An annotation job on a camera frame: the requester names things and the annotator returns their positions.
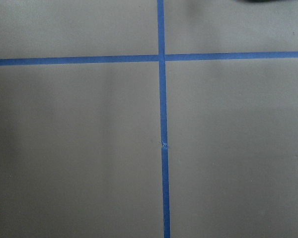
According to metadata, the long blue tape strip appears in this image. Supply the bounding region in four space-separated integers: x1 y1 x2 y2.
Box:
157 0 171 238

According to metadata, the crosswise blue tape strip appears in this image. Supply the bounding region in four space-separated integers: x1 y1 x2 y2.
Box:
0 51 298 66

